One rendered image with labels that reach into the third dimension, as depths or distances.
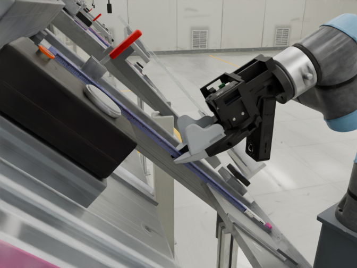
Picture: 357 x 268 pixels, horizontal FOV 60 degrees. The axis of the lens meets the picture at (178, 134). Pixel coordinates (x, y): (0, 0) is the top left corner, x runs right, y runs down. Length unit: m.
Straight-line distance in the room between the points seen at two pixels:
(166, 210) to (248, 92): 0.64
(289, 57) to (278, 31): 8.86
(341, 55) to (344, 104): 0.09
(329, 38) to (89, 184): 0.45
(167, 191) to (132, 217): 0.79
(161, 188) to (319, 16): 9.34
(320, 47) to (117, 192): 0.40
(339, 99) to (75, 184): 0.49
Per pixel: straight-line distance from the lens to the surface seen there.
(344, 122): 0.62
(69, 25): 1.30
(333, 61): 0.54
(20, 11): 0.20
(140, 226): 0.21
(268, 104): 0.51
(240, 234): 0.44
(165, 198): 1.01
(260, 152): 0.54
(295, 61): 0.52
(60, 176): 0.17
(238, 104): 0.48
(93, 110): 0.16
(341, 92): 0.58
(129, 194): 0.24
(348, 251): 1.07
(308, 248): 1.81
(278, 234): 0.65
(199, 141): 0.48
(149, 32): 8.08
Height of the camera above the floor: 1.13
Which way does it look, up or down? 22 degrees down
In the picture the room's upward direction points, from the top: straight up
